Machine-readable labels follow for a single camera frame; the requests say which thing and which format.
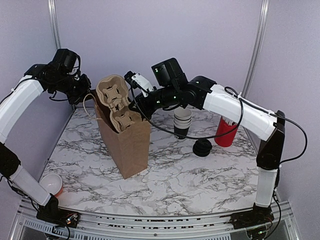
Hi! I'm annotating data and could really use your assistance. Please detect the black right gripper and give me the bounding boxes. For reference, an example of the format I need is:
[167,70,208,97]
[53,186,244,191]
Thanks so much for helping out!
[128,84,179,119]

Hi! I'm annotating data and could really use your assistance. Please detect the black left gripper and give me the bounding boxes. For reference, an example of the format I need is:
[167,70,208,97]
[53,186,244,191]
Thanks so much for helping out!
[49,72,95,105]

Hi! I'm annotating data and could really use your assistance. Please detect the cardboard cup carrier tray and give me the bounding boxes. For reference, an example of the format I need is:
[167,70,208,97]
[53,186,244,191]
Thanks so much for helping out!
[96,74,142,133]

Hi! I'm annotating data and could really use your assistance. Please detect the brown paper bag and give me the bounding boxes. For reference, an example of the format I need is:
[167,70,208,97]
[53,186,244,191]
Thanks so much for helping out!
[85,93,151,179]

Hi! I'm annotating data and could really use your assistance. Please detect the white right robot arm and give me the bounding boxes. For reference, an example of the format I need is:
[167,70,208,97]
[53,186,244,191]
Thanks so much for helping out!
[124,57,285,225]

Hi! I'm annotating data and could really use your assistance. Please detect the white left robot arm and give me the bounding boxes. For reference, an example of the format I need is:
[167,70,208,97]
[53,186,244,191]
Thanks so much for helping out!
[0,48,91,223]

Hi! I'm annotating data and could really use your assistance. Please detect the stack of paper coffee cups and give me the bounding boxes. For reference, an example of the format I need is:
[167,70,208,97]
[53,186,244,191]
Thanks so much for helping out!
[173,107,193,140]

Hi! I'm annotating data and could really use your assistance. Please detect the stack of black lids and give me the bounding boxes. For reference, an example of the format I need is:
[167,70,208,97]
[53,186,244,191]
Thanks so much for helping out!
[192,139,213,157]

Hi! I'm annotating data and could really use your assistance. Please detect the red utensil cup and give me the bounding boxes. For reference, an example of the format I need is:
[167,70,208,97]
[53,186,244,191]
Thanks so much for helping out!
[214,116,238,148]

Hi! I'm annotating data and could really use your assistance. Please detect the orange white bowl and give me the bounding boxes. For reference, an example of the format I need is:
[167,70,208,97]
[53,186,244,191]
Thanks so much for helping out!
[39,173,63,197]

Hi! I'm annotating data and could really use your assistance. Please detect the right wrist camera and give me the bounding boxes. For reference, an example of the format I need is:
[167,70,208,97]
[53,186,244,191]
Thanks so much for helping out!
[124,71,156,98]

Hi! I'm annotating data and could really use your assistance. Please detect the left aluminium frame post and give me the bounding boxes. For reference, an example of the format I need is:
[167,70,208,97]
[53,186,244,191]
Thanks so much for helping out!
[47,0,62,50]

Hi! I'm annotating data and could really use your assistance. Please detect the aluminium frame post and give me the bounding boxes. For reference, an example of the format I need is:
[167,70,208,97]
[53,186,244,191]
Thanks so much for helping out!
[47,0,62,50]
[242,0,270,97]

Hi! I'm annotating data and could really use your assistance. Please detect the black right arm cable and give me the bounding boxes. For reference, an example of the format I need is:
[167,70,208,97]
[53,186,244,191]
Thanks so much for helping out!
[129,86,308,165]

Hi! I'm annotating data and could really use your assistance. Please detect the right aluminium frame post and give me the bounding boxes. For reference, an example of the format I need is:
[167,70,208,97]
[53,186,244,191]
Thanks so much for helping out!
[242,0,270,97]

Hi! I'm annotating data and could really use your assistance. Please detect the front aluminium rail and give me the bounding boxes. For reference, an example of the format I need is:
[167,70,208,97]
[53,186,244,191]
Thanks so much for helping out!
[9,200,301,240]

